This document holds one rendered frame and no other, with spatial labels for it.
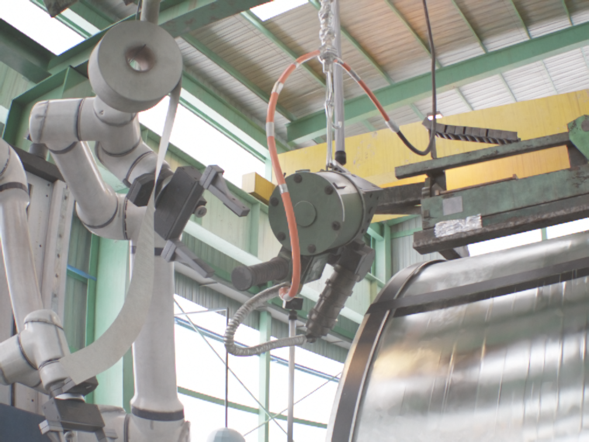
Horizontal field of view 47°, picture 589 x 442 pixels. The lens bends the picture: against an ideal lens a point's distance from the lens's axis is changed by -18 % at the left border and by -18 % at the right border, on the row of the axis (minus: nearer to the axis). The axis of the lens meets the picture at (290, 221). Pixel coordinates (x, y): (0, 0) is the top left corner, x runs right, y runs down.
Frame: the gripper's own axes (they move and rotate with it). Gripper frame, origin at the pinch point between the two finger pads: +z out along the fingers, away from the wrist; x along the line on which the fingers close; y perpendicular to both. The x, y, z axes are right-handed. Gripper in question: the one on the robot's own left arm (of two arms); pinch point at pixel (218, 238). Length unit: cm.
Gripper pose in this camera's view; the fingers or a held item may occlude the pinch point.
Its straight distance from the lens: 142.4
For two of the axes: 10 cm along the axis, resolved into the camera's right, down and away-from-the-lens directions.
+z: 7.4, 5.8, -3.3
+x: -4.9, 8.1, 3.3
